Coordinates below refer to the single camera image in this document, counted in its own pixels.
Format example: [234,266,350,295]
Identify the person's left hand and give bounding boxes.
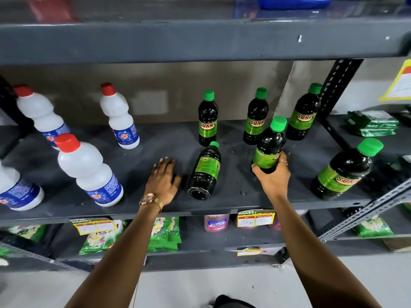
[143,157,182,207]

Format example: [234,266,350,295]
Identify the person's right hand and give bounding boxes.
[251,151,292,199]

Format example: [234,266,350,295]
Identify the dark grey metal shelf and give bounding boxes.
[318,59,411,254]
[0,0,411,273]

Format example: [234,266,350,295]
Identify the dark green bottle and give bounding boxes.
[310,137,384,201]
[251,115,288,175]
[187,141,222,201]

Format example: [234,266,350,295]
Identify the row of green bottles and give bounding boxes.
[198,82,323,147]

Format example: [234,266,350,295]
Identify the person's left forearm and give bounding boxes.
[64,203,163,308]

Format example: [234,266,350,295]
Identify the person's right forearm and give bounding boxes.
[265,188,383,308]

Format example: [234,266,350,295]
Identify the pink liquid bottle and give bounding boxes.
[204,214,230,233]
[268,210,308,231]

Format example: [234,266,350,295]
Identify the white bottle red cap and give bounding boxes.
[12,84,71,151]
[0,160,45,211]
[54,133,124,207]
[100,82,140,150]

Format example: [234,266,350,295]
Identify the person's black trousers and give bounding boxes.
[213,294,257,308]

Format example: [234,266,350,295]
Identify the gold wristwatch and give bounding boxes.
[139,192,164,213]

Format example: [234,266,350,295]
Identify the stack of green soap packs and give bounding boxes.
[346,110,400,137]

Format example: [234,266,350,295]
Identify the brown cardboard box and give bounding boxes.
[382,237,411,253]

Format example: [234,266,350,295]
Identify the large yellow green price sign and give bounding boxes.
[380,59,411,102]

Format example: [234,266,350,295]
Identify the blue detergent jug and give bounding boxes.
[256,0,334,11]

